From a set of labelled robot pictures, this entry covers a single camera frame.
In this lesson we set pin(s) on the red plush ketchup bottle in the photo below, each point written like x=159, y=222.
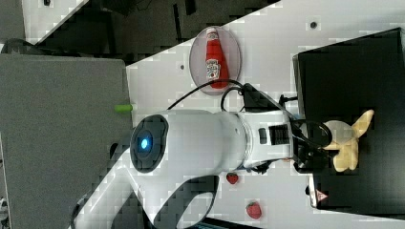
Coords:
x=215, y=62

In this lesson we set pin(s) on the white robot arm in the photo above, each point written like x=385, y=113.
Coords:
x=175, y=158

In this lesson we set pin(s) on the black toaster oven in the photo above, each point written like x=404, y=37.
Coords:
x=341, y=82

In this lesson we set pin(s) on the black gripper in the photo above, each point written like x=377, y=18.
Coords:
x=309, y=141

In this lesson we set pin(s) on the grey board panel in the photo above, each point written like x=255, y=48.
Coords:
x=58, y=123

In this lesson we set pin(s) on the red strawberry toy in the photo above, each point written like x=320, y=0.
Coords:
x=232, y=178
x=253, y=209

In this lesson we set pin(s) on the grey round plate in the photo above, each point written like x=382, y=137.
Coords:
x=231, y=51

